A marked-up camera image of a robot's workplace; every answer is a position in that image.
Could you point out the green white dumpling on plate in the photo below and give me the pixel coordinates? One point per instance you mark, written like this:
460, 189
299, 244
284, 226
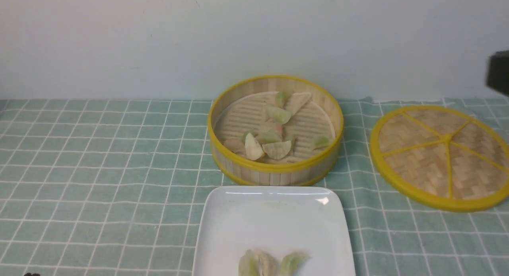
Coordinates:
257, 263

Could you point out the pink dumpling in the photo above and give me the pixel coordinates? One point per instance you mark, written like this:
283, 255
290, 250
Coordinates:
278, 129
234, 145

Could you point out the white dumpling top right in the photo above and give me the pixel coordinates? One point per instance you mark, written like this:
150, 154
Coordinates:
296, 101

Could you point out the pale green dumpling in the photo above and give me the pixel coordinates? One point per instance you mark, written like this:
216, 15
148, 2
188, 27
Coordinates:
279, 115
268, 137

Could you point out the yellow rimmed woven steamer lid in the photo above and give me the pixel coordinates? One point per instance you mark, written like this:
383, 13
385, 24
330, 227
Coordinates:
441, 158

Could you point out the green dumpling top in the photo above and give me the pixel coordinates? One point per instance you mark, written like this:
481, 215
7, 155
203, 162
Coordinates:
281, 98

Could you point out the pink dumpling centre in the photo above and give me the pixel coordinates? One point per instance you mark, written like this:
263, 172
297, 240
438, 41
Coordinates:
278, 129

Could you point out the pale green dumpling middle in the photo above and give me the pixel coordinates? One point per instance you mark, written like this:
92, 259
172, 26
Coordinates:
268, 137

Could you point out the white dumpling front centre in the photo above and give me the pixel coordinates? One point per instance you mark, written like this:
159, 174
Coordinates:
277, 150

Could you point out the green checkered tablecloth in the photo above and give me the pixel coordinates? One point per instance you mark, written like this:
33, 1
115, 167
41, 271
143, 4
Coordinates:
117, 188

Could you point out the white square plate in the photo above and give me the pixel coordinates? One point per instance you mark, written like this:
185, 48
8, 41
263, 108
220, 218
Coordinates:
275, 220

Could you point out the pale green dumpling centre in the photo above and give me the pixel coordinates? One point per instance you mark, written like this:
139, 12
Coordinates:
279, 115

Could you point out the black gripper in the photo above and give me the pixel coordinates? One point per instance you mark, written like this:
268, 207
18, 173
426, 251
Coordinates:
497, 75

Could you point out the yellow rimmed bamboo steamer basket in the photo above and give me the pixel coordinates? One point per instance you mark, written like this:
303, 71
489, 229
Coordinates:
241, 109

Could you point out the pink dumpling left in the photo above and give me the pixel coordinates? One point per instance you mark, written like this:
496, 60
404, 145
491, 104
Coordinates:
234, 145

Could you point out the white dumpling front left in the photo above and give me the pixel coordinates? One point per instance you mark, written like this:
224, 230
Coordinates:
252, 147

